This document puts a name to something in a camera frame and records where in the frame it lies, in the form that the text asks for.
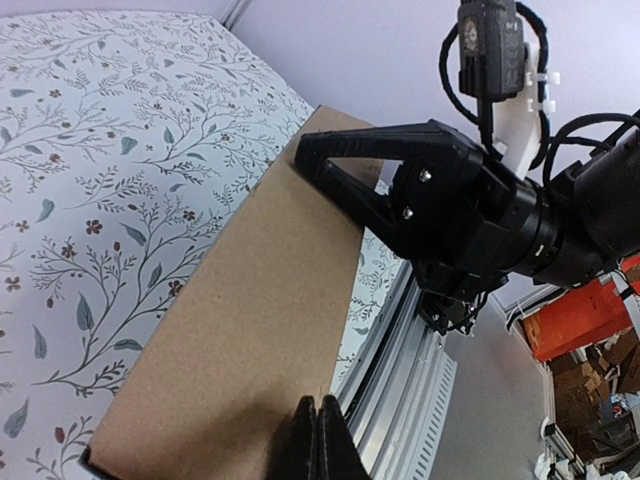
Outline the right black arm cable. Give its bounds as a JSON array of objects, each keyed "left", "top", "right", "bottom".
[{"left": 438, "top": 2, "right": 636, "bottom": 186}]

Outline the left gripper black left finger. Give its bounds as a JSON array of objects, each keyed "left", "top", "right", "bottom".
[{"left": 267, "top": 396, "right": 318, "bottom": 480}]

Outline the aluminium front rail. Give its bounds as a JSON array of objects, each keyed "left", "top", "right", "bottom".
[{"left": 336, "top": 264, "right": 457, "bottom": 479}]

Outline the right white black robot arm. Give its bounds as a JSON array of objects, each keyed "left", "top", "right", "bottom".
[{"left": 295, "top": 114, "right": 639, "bottom": 334}]

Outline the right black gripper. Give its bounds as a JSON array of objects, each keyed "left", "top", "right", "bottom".
[{"left": 294, "top": 120, "right": 558, "bottom": 333}]

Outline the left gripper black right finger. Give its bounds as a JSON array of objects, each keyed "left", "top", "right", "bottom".
[{"left": 319, "top": 395, "right": 371, "bottom": 480}]

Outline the right aluminium frame post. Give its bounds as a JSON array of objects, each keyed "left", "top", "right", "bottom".
[{"left": 220, "top": 0, "right": 252, "bottom": 30}]

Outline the floral patterned table mat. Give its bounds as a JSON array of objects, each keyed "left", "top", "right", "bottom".
[{"left": 1, "top": 11, "right": 400, "bottom": 479}]

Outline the orange machine in background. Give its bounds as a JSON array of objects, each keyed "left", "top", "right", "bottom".
[{"left": 523, "top": 280, "right": 632, "bottom": 362}]

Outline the cardboard clutter in background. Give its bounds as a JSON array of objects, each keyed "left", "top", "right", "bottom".
[{"left": 548, "top": 329, "right": 639, "bottom": 460}]

